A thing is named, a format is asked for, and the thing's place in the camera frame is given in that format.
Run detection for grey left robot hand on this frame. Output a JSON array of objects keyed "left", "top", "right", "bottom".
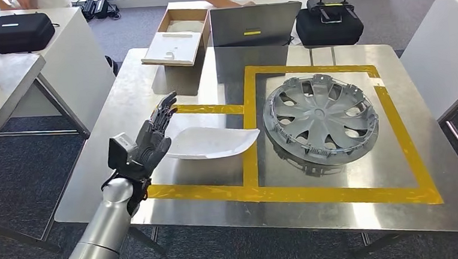
[{"left": 128, "top": 91, "right": 183, "bottom": 180}]

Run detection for white curved shell part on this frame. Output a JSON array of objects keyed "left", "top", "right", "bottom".
[{"left": 164, "top": 122, "right": 263, "bottom": 162}]

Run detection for grey metal disc part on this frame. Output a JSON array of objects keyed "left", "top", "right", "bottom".
[{"left": 260, "top": 70, "right": 382, "bottom": 171}]

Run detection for white foam insert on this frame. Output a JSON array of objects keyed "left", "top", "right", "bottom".
[{"left": 140, "top": 28, "right": 204, "bottom": 69}]

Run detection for open cardboard box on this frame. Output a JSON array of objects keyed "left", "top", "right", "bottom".
[{"left": 138, "top": 7, "right": 213, "bottom": 70}]

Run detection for silver open laptop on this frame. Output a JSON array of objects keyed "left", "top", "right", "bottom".
[{"left": 208, "top": 1, "right": 305, "bottom": 50}]

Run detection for black hard carry case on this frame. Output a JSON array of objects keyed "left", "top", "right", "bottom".
[{"left": 0, "top": 11, "right": 57, "bottom": 55}]

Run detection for black soft carry case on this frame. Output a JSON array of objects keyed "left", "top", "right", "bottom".
[{"left": 294, "top": 5, "right": 366, "bottom": 49}]

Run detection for black remote controller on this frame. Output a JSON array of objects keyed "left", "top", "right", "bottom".
[{"left": 305, "top": 0, "right": 361, "bottom": 26}]

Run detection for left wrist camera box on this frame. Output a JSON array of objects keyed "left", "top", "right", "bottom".
[{"left": 106, "top": 131, "right": 140, "bottom": 172}]

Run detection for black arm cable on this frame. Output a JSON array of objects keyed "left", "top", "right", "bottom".
[{"left": 100, "top": 171, "right": 121, "bottom": 192}]

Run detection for black chargers with cables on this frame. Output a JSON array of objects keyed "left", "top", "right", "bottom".
[{"left": 68, "top": 0, "right": 127, "bottom": 24}]

